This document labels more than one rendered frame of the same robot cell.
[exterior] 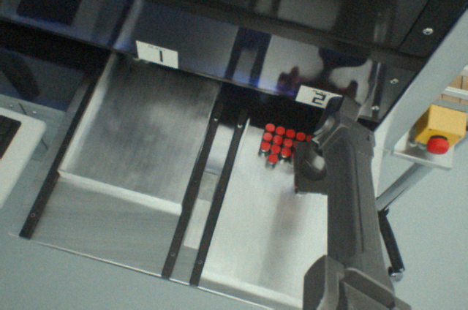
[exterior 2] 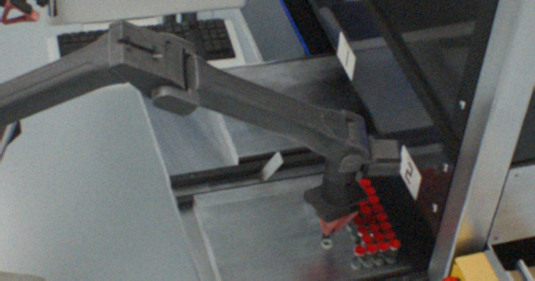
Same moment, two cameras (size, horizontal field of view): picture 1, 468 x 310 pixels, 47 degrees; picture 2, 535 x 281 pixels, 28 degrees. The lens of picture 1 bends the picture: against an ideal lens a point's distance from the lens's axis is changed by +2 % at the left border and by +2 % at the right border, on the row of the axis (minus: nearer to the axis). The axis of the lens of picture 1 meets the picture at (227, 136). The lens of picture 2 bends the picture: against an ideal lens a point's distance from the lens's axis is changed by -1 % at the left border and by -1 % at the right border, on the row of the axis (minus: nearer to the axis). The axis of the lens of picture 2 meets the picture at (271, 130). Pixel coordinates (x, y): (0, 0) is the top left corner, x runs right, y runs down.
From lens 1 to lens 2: 144 cm
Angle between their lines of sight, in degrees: 40
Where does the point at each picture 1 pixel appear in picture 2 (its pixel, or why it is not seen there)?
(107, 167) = not seen: hidden behind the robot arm
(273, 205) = (296, 230)
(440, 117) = (474, 263)
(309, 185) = (315, 196)
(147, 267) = (170, 170)
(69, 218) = not seen: hidden behind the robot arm
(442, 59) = (466, 148)
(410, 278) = not seen: outside the picture
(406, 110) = (449, 224)
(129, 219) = (201, 141)
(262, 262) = (235, 244)
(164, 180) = (254, 147)
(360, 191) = (273, 95)
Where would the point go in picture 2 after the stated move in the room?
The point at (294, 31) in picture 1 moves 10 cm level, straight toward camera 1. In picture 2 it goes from (407, 64) to (354, 71)
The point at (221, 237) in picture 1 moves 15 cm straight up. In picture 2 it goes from (234, 206) to (237, 150)
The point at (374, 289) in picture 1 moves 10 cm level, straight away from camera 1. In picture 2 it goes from (192, 76) to (249, 104)
